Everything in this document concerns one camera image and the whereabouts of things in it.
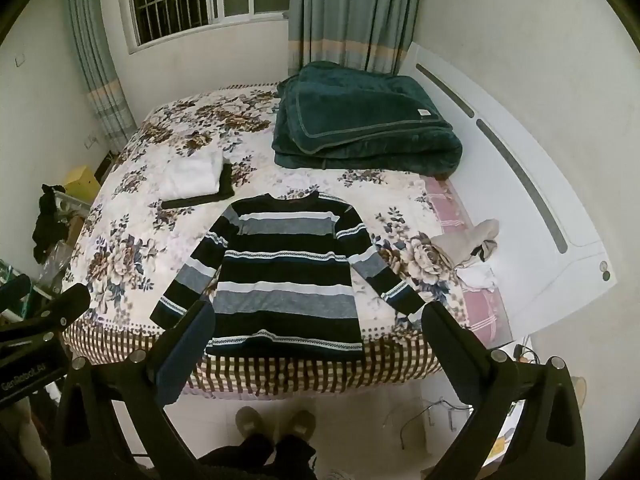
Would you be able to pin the white bed headboard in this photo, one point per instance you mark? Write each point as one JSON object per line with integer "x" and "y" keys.
{"x": 500, "y": 240}

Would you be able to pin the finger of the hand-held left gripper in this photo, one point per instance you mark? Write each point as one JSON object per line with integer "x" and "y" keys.
{"x": 65, "y": 307}

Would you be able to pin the white folded cloth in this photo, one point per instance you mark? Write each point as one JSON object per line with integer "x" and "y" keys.
{"x": 190, "y": 177}

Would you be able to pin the beige slipper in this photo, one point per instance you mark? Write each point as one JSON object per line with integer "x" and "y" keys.
{"x": 254, "y": 427}
{"x": 300, "y": 427}

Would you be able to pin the grey-green curtain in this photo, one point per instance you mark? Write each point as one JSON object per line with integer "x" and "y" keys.
{"x": 95, "y": 60}
{"x": 345, "y": 10}

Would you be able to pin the black folded cloth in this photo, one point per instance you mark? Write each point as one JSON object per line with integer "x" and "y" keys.
{"x": 227, "y": 182}

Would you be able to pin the black hanging cloth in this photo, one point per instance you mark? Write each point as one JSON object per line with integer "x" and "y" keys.
{"x": 47, "y": 220}

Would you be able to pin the beige crumpled cloth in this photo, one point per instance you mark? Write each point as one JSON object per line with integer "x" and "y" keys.
{"x": 465, "y": 242}

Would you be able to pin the small white crumpled cloth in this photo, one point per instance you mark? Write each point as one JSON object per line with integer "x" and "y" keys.
{"x": 477, "y": 277}

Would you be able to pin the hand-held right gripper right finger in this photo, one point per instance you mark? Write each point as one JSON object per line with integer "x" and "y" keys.
{"x": 450, "y": 360}

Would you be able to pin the barred window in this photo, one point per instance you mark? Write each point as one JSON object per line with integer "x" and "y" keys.
{"x": 170, "y": 0}

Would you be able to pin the dark green folded blanket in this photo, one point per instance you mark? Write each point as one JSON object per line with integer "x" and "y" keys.
{"x": 360, "y": 120}

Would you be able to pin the striped knit sweater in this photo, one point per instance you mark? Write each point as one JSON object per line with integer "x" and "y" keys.
{"x": 285, "y": 280}

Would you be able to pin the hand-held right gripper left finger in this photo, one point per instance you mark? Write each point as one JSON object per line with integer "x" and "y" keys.
{"x": 182, "y": 360}

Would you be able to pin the yellow box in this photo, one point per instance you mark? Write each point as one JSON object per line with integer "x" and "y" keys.
{"x": 82, "y": 185}

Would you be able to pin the person's dark trousers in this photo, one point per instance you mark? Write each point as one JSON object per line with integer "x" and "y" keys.
{"x": 260, "y": 460}

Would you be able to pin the floral bed sheet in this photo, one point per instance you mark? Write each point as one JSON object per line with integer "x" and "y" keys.
{"x": 130, "y": 240}

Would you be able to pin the pink checked mattress cover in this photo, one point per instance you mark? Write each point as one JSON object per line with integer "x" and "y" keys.
{"x": 450, "y": 210}

